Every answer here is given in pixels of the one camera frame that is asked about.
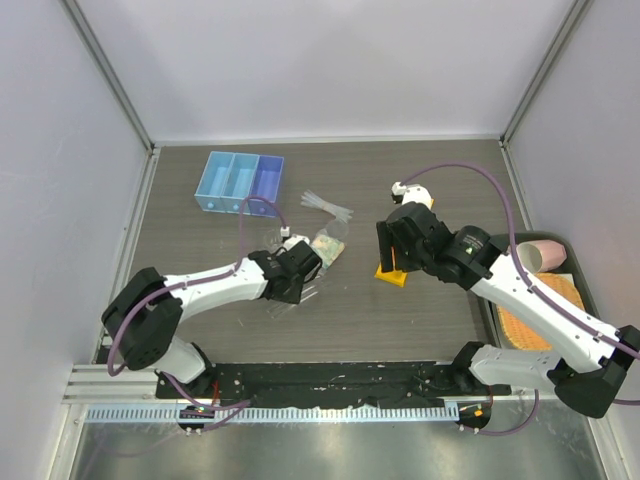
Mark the plastic bag with gloves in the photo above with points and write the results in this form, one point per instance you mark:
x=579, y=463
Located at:
x=328, y=249

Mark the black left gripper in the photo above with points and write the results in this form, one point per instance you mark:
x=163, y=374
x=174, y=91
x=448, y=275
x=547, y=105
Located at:
x=293, y=296

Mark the pink paper cup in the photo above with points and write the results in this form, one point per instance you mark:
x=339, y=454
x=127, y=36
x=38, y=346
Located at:
x=540, y=256

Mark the larger clear glass beaker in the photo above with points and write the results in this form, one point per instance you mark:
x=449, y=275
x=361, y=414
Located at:
x=272, y=240

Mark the yellow test tube rack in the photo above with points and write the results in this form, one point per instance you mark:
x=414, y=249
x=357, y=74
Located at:
x=395, y=262

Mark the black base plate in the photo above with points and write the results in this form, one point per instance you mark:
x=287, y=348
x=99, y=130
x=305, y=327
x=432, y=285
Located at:
x=386, y=385

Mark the white slotted cable duct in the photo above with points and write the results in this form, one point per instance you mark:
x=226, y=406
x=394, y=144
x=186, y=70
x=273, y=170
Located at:
x=183, y=413

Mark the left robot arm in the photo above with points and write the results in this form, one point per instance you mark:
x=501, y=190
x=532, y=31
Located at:
x=142, y=320

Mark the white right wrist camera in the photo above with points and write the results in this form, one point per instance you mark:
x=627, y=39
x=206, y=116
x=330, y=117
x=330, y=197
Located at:
x=402, y=194

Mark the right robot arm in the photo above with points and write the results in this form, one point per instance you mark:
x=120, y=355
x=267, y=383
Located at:
x=589, y=359

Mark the clear plastic pipettes bundle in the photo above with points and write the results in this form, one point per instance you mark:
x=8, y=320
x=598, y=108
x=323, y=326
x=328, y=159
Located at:
x=311, y=200

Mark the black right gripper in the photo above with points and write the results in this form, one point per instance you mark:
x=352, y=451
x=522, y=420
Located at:
x=387, y=241

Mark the dark grey tray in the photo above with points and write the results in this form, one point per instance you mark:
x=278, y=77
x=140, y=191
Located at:
x=570, y=265

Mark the blue three-compartment organizer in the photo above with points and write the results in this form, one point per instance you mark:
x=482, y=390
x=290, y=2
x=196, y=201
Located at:
x=229, y=177

